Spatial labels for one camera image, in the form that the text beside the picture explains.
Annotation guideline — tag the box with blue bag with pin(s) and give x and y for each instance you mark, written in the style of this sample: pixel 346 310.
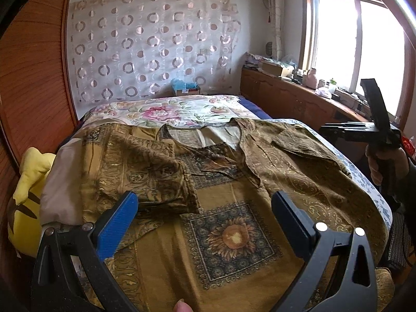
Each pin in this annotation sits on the box with blue bag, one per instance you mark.
pixel 185 87

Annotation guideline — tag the wooden side cabinet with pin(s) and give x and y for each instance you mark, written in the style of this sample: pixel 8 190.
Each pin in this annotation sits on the wooden side cabinet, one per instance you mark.
pixel 279 94

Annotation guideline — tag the person's right forearm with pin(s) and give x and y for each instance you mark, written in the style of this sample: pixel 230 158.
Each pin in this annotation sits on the person's right forearm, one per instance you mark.
pixel 406 195

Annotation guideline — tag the pale pink pillow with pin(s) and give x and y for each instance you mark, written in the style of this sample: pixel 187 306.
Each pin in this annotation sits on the pale pink pillow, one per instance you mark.
pixel 61 185

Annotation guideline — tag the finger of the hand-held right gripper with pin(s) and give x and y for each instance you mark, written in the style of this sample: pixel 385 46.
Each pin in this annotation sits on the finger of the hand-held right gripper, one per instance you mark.
pixel 344 131

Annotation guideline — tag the navy bed sheet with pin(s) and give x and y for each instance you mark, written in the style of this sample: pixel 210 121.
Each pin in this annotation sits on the navy bed sheet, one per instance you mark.
pixel 256 110

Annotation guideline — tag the cardboard box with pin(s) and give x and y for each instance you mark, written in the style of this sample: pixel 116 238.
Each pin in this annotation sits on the cardboard box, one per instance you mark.
pixel 276 68

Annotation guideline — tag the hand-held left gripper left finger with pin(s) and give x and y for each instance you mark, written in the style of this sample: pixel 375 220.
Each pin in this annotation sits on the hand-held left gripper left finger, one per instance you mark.
pixel 117 224

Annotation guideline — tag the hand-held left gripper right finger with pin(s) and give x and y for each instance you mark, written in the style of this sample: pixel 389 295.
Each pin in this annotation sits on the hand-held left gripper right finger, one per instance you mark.
pixel 292 226

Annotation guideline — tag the stack of papers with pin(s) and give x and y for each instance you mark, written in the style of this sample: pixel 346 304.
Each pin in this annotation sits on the stack of papers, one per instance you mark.
pixel 253 61

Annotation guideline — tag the pink floral quilt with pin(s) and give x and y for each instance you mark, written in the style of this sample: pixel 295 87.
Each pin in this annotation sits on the pink floral quilt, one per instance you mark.
pixel 162 110

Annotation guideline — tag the mustard patterned shirt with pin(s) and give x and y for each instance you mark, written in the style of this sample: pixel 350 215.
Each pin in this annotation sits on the mustard patterned shirt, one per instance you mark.
pixel 227 201

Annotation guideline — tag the pink figure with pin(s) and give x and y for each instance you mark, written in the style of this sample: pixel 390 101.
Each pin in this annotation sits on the pink figure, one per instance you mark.
pixel 311 78

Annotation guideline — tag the tied white window curtain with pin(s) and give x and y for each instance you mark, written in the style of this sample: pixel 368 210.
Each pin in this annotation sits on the tied white window curtain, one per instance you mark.
pixel 276 13

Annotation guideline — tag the white circle-patterned curtain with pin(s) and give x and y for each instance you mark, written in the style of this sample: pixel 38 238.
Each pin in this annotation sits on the white circle-patterned curtain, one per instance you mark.
pixel 146 39

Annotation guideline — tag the red packet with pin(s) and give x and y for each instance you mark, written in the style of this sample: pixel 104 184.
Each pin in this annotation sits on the red packet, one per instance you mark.
pixel 409 145

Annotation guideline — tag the blue floral bed sheet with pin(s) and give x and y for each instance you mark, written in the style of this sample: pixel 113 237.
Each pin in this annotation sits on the blue floral bed sheet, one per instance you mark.
pixel 367 182

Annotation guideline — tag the wooden framed window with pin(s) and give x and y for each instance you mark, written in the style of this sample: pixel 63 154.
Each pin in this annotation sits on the wooden framed window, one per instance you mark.
pixel 338 39

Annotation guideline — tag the yellow plush toy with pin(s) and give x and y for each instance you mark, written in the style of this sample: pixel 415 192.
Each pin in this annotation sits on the yellow plush toy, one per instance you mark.
pixel 29 208

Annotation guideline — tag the dark patterned cloth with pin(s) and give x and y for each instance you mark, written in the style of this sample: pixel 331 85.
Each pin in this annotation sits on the dark patterned cloth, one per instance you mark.
pixel 395 243

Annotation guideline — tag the person's right hand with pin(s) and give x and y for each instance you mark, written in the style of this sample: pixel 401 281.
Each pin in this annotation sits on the person's right hand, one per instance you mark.
pixel 372 169

